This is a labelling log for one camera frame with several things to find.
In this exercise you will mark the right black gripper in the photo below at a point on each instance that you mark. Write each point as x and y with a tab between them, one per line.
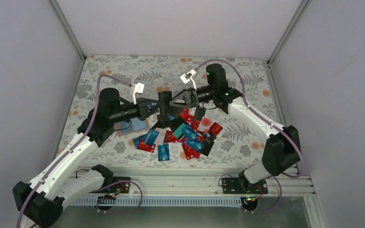
186	98

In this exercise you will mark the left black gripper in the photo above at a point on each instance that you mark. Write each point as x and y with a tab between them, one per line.
143	111

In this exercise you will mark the tan leather card holder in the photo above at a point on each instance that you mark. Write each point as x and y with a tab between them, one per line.
132	126

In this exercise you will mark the teal striped card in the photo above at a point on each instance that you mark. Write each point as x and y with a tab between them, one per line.
178	132

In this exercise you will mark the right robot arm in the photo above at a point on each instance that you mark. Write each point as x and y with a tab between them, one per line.
282	145

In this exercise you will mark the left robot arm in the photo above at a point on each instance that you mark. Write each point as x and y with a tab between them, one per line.
42	200

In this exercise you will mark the blue card lower left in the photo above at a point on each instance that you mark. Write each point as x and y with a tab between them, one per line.
148	139

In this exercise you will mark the white floral card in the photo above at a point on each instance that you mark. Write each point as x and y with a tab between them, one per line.
161	136

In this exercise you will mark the blue logo card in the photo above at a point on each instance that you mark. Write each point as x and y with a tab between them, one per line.
194	144

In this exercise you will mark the red card bottom left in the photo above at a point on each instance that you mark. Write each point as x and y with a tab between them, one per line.
145	147

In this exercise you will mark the red card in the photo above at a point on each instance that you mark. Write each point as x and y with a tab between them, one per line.
190	153
145	147
215	128

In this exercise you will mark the red card right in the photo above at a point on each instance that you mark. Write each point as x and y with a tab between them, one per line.
215	128

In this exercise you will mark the red card bottom centre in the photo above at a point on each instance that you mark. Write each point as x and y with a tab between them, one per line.
190	153

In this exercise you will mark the floral patterned table mat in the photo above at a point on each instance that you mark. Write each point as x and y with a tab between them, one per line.
236	146

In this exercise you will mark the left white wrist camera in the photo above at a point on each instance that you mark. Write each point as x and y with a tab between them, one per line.
137	88

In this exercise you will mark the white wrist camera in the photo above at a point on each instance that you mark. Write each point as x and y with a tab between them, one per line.
188	78
137	88

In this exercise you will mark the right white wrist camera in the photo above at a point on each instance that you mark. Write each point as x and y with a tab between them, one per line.
188	78

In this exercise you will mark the aluminium rail frame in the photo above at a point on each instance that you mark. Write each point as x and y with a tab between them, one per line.
204	182

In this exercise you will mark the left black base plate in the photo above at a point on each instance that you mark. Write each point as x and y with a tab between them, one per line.
114	185

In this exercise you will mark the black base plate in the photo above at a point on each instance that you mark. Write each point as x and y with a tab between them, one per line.
114	185
232	185

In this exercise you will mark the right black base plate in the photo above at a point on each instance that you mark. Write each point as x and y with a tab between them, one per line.
232	185

